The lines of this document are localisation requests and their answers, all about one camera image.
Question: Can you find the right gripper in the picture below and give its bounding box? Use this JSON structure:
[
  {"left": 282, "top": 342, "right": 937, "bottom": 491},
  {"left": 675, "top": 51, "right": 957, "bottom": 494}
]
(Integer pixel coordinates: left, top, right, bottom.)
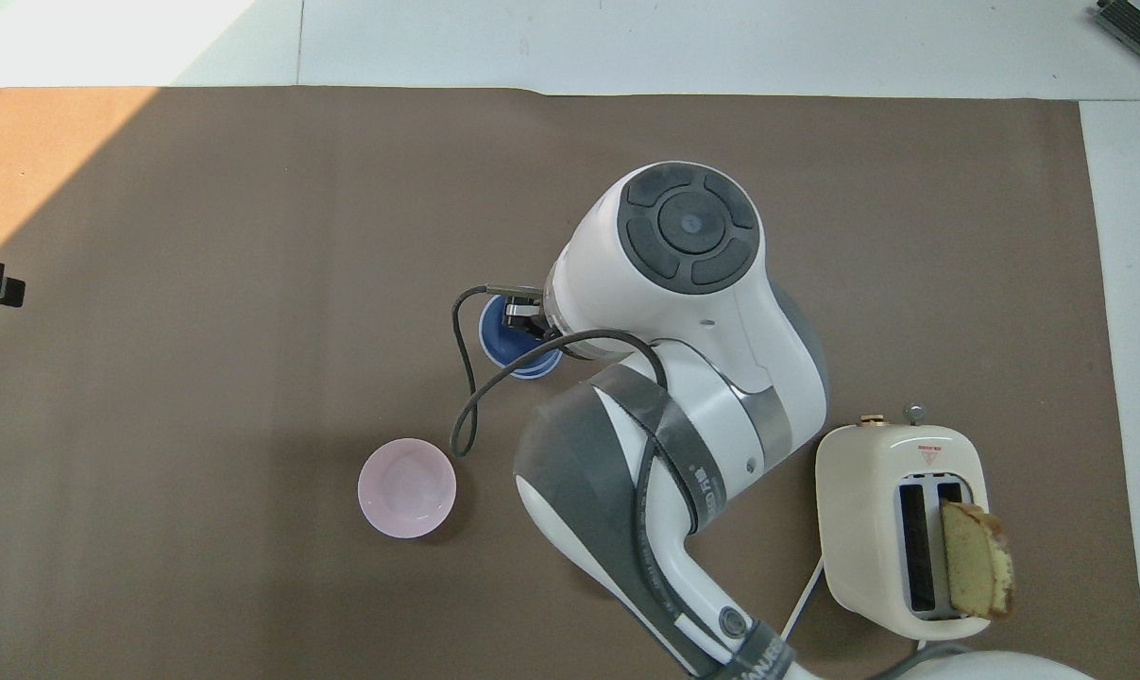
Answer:
[{"left": 502, "top": 296, "right": 546, "bottom": 335}]

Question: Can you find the pink bowl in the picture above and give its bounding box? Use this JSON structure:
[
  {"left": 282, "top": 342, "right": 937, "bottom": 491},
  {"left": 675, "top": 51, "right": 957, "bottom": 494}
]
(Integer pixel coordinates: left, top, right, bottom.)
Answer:
[{"left": 357, "top": 437, "right": 458, "bottom": 541}]

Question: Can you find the cream toaster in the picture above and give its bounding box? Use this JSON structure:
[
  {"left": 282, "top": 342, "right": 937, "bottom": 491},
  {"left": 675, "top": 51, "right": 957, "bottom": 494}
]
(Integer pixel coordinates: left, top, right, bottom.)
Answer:
[{"left": 814, "top": 403, "right": 992, "bottom": 642}]

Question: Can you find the slice of bread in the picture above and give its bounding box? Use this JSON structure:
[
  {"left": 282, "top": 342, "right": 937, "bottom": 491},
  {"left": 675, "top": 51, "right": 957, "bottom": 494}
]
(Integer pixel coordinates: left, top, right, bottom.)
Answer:
[{"left": 940, "top": 500, "right": 1017, "bottom": 622}]

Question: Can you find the blue bowl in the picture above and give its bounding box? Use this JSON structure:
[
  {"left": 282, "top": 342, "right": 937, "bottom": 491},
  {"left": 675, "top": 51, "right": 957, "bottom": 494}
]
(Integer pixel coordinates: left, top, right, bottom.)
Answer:
[{"left": 478, "top": 295, "right": 565, "bottom": 381}]

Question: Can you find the white power cord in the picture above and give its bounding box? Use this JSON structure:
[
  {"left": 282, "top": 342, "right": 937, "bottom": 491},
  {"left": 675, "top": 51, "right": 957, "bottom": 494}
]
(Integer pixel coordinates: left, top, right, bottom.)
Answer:
[{"left": 778, "top": 555, "right": 827, "bottom": 644}]

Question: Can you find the black cable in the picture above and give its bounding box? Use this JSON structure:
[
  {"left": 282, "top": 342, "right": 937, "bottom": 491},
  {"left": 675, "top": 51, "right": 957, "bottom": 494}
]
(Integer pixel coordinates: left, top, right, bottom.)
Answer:
[{"left": 449, "top": 283, "right": 671, "bottom": 460}]

